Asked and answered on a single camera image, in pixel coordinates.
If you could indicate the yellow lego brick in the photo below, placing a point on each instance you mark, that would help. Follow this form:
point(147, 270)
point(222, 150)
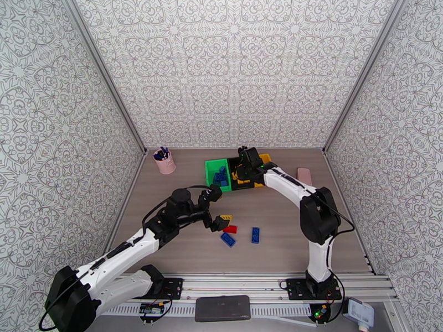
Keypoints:
point(235, 175)
point(226, 217)
point(244, 182)

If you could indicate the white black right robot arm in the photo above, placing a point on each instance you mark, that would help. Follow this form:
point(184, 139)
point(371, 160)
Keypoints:
point(287, 185)

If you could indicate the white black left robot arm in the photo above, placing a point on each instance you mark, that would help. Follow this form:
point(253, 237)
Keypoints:
point(121, 258)

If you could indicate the black plastic bin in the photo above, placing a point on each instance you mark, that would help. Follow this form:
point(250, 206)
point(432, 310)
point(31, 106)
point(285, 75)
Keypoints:
point(232, 163)

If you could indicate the red lego brick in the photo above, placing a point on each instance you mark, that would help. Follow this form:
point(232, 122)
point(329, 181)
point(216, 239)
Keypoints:
point(230, 229)

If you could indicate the yellow plastic bin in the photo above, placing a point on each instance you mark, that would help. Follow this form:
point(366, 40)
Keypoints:
point(265, 157)

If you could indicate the green plastic bin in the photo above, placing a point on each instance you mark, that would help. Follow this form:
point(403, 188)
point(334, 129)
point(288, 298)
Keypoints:
point(211, 168)

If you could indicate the pink pen cup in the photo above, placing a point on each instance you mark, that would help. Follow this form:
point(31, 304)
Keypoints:
point(166, 164)

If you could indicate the pink flat case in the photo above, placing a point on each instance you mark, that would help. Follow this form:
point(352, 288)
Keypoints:
point(304, 175)

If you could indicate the blue pen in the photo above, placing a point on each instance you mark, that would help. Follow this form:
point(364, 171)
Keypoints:
point(163, 152)

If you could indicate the black rectangular pad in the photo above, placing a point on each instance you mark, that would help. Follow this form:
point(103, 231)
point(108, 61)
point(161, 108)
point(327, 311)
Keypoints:
point(222, 308)

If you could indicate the white box device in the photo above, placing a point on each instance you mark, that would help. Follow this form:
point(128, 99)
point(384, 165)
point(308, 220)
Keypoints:
point(360, 312)

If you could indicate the aluminium front rail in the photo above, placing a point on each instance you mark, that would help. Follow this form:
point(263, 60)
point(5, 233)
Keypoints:
point(235, 282)

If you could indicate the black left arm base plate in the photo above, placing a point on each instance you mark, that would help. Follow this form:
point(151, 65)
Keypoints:
point(169, 287)

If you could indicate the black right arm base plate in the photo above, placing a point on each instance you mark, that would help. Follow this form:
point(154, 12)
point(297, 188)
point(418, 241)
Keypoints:
point(296, 289)

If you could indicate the aluminium frame post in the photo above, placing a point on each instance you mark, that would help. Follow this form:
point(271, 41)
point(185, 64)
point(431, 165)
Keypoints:
point(363, 75)
point(107, 75)

